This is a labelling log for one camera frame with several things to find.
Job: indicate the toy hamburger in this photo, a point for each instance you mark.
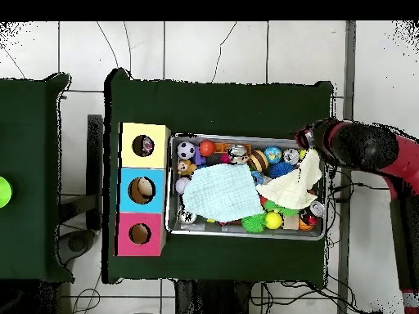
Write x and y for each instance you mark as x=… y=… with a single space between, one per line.
x=258 y=161

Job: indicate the wooden box with three holes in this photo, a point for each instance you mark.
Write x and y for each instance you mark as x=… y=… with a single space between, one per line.
x=131 y=196

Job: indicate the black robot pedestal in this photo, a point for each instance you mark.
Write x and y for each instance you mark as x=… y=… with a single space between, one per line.
x=212 y=297

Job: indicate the green spiky ball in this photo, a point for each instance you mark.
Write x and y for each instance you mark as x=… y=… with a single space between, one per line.
x=253 y=224

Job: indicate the cream muslin cloth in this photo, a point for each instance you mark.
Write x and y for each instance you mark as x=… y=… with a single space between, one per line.
x=294 y=189

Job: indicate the green plastic cup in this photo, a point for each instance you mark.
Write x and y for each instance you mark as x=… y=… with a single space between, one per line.
x=5 y=192

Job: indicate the light blue muslin cloth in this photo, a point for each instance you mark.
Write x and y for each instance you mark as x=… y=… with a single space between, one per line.
x=222 y=193

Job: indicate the orange ball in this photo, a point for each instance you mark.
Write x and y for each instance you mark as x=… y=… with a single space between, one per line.
x=207 y=148

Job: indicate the crushed silver can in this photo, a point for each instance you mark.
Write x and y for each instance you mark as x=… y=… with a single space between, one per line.
x=237 y=153

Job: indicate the black and white soccer ball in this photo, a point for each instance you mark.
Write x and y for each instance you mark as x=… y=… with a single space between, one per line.
x=186 y=150

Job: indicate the dark green tablecloth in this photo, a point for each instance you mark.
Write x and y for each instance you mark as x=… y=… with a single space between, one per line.
x=29 y=108
x=229 y=108

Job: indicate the dark blue spiky ball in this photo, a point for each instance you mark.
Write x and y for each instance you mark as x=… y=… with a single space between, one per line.
x=280 y=169

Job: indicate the shallow metal mesh bin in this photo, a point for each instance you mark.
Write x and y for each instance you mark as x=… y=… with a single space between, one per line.
x=255 y=139

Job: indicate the colourful paper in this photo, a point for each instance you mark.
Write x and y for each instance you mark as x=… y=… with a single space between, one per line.
x=148 y=145

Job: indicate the globe print ball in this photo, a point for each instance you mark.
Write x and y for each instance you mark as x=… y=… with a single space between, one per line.
x=272 y=154

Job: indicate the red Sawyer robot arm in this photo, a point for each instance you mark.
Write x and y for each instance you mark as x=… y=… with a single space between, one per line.
x=366 y=144

